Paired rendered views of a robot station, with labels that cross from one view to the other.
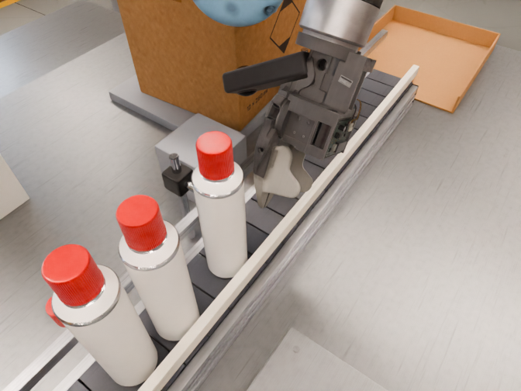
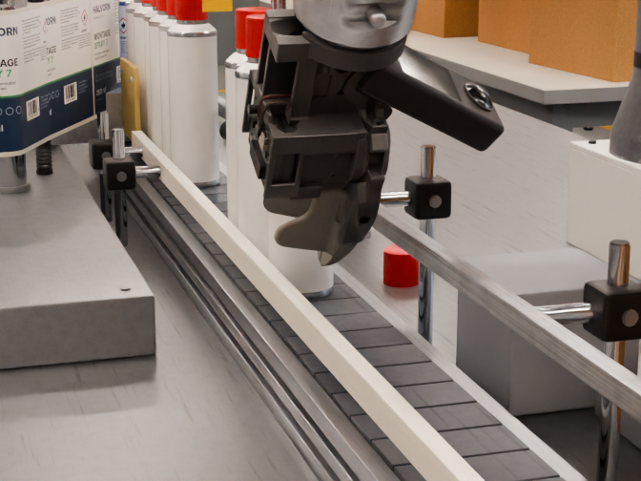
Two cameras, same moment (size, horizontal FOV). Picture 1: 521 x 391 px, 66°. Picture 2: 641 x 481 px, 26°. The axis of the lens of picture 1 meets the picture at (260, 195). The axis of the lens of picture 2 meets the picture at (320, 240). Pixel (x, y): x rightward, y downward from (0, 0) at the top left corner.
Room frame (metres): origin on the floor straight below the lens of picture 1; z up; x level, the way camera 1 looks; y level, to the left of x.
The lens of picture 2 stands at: (0.93, -0.77, 1.19)
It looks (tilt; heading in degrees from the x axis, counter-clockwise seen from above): 15 degrees down; 128
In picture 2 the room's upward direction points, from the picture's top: straight up
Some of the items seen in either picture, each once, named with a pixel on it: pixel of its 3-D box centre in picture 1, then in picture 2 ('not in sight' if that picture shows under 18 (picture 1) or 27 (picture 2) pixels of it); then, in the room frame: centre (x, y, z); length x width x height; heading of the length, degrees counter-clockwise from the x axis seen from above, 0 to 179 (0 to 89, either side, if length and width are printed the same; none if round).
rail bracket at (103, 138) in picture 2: not in sight; (119, 166); (-0.15, 0.26, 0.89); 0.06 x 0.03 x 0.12; 55
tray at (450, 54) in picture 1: (419, 52); not in sight; (0.84, -0.36, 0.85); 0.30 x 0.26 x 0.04; 145
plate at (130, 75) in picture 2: not in sight; (130, 101); (-0.24, 0.36, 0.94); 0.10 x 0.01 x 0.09; 145
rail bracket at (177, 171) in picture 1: (196, 207); (401, 252); (0.34, 0.09, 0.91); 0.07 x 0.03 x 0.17; 55
